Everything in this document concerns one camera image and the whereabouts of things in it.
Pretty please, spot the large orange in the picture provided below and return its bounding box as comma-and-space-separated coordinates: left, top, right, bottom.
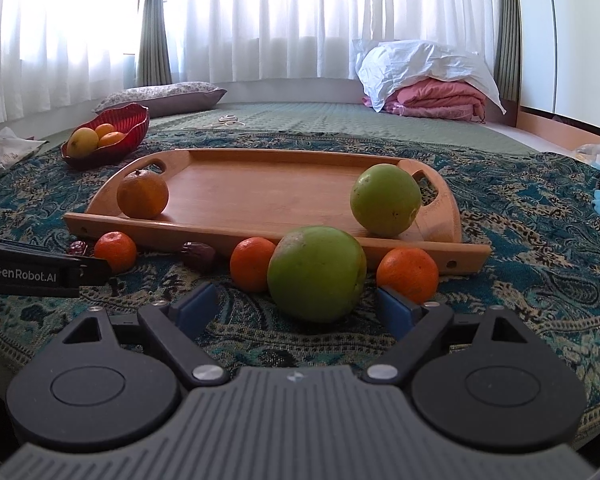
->
116, 169, 170, 220

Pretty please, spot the red glass bowl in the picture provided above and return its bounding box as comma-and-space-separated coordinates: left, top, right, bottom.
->
60, 102, 151, 169

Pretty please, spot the green bed mat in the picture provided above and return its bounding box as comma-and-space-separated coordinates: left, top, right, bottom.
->
145, 102, 537, 157

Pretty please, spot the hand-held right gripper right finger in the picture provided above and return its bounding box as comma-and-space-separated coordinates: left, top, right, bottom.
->
366, 285, 533, 388

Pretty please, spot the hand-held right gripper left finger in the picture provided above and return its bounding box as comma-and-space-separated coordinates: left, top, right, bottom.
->
62, 281, 231, 389

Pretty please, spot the large green apple front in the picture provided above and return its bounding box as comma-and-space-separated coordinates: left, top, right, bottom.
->
266, 226, 367, 324

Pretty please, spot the white sheer curtain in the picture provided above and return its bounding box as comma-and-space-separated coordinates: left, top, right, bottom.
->
0, 0, 146, 116
160, 0, 506, 86

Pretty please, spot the crumpled plastic bag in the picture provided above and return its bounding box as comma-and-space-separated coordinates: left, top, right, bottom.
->
0, 127, 49, 177

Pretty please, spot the floral pillow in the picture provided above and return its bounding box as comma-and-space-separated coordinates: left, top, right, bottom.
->
93, 81, 229, 119

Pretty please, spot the wooden tray with handles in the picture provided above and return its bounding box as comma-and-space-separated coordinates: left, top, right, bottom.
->
62, 147, 492, 276

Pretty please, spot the small tangerine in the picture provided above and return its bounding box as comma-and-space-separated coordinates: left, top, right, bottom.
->
376, 247, 440, 306
94, 231, 138, 275
229, 236, 279, 294

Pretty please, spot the green apple on tray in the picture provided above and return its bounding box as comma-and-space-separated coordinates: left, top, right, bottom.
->
350, 164, 423, 239

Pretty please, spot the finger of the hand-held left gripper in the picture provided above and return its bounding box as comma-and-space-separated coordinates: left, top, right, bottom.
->
78, 257, 112, 287

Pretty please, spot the yellow mango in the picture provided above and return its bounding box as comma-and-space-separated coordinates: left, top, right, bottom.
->
67, 127, 100, 160

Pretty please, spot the teal paisley blanket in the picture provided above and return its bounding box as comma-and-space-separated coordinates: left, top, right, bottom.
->
0, 127, 600, 442

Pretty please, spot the small white object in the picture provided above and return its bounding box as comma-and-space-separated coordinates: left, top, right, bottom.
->
205, 114, 247, 129

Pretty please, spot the white wardrobe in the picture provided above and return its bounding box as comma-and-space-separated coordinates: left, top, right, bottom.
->
512, 0, 600, 147

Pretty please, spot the folded pink quilt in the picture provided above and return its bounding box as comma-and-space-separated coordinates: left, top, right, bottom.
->
362, 77, 487, 124

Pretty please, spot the folded pink and white bedding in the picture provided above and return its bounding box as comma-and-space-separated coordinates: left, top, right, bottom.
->
355, 38, 507, 115

